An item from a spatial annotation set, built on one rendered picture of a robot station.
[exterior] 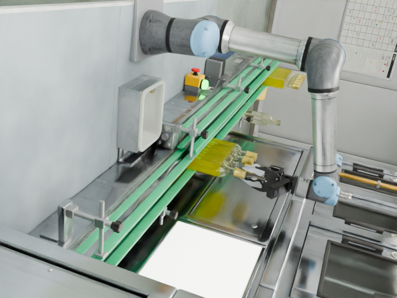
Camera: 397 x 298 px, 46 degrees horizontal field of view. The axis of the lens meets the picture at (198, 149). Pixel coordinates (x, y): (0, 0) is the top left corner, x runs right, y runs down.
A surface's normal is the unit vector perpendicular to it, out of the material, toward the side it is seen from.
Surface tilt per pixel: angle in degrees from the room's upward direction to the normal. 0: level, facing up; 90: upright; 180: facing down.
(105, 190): 90
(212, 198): 89
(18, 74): 0
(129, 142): 90
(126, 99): 90
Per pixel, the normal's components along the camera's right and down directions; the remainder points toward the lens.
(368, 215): 0.11, -0.89
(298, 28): -0.35, 0.38
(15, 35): 0.93, 0.25
